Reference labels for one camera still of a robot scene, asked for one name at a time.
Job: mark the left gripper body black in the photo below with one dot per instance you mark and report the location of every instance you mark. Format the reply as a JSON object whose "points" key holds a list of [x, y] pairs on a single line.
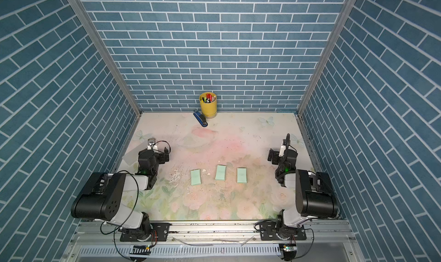
{"points": [[162, 157]]}

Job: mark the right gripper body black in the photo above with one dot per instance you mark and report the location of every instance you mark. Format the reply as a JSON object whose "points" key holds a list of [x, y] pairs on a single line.
{"points": [[275, 155]]}

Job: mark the green box lid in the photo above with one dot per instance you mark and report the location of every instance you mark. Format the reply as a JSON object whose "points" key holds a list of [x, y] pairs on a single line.
{"points": [[242, 175]]}

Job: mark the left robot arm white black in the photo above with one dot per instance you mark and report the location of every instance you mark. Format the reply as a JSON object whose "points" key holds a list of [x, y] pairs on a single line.
{"points": [[101, 196]]}

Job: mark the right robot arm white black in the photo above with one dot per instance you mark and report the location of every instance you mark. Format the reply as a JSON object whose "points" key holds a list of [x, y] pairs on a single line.
{"points": [[314, 195]]}

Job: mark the left green lid box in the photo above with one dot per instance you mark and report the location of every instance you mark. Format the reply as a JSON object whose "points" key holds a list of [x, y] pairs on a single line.
{"points": [[195, 177]]}

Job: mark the middle green lid box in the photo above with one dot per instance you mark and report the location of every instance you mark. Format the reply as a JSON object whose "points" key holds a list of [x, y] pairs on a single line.
{"points": [[220, 172]]}

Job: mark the blue stapler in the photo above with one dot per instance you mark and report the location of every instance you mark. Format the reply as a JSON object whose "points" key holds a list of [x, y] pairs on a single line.
{"points": [[200, 118]]}

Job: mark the yellow pen cup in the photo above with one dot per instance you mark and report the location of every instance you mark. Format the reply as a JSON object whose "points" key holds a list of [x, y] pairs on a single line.
{"points": [[208, 110]]}

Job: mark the markers in cup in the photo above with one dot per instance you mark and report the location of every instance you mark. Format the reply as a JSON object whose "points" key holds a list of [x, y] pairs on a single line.
{"points": [[208, 98]]}

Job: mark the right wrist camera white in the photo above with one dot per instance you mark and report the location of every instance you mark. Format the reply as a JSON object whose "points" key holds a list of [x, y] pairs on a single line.
{"points": [[285, 145]]}

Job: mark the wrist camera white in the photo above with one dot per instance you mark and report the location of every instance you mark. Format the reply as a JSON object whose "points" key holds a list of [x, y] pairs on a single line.
{"points": [[285, 145], [152, 144]]}

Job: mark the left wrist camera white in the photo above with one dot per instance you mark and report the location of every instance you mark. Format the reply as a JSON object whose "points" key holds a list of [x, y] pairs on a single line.
{"points": [[152, 144]]}

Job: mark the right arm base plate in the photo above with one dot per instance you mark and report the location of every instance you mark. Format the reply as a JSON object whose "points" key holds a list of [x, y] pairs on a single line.
{"points": [[271, 231]]}

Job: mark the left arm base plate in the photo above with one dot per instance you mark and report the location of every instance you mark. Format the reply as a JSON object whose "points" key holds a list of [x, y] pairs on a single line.
{"points": [[153, 232]]}

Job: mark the aluminium front rail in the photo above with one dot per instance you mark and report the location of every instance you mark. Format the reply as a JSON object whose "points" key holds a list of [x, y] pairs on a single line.
{"points": [[219, 241]]}

